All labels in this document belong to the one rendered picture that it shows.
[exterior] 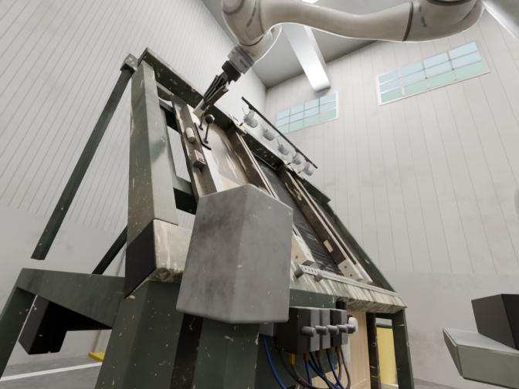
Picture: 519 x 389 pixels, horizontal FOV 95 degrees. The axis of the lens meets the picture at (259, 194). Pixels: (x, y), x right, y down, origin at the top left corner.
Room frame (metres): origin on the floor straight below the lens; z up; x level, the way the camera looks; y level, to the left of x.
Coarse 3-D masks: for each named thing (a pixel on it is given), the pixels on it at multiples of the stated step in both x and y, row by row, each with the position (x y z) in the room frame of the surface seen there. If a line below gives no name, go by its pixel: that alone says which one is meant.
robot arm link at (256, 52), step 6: (270, 30) 0.53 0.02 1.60; (276, 30) 0.53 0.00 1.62; (264, 36) 0.52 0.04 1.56; (270, 36) 0.54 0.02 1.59; (276, 36) 0.55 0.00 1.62; (240, 42) 0.55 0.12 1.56; (258, 42) 0.53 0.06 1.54; (264, 42) 0.54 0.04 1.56; (270, 42) 0.56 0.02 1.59; (246, 48) 0.56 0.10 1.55; (252, 48) 0.55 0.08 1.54; (258, 48) 0.56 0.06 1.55; (264, 48) 0.57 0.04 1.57; (270, 48) 0.59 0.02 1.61; (246, 54) 0.58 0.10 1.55; (252, 54) 0.58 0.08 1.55; (258, 54) 0.58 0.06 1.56; (264, 54) 0.60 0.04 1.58; (252, 60) 0.60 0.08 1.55
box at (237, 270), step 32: (224, 192) 0.34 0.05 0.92; (256, 192) 0.32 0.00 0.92; (224, 224) 0.33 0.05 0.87; (256, 224) 0.32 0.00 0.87; (288, 224) 0.38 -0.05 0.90; (192, 256) 0.37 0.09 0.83; (224, 256) 0.32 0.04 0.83; (256, 256) 0.33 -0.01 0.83; (288, 256) 0.38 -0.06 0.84; (192, 288) 0.36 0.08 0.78; (224, 288) 0.32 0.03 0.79; (256, 288) 0.33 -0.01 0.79; (288, 288) 0.39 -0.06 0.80; (224, 320) 0.32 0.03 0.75; (256, 320) 0.34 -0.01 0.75
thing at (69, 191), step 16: (128, 64) 1.17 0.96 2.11; (128, 80) 1.24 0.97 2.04; (112, 96) 1.22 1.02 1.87; (160, 96) 1.43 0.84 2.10; (112, 112) 1.26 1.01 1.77; (96, 128) 1.25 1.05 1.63; (96, 144) 1.28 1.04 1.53; (80, 160) 1.27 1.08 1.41; (80, 176) 1.30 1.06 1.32; (64, 192) 1.30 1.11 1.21; (64, 208) 1.32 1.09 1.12; (48, 224) 1.32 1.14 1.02; (48, 240) 1.33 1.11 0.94; (32, 256) 1.34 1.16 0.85; (112, 256) 0.89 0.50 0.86; (96, 272) 0.94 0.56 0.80
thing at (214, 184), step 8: (184, 112) 1.02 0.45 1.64; (192, 120) 0.95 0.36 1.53; (192, 128) 0.93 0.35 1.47; (200, 144) 0.87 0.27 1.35; (200, 152) 0.86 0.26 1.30; (208, 152) 0.87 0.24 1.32; (208, 160) 0.83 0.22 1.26; (208, 168) 0.81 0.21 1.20; (216, 168) 0.85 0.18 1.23; (208, 176) 0.80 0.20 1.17; (216, 176) 0.81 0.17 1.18; (208, 184) 0.79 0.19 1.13; (216, 184) 0.77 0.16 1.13
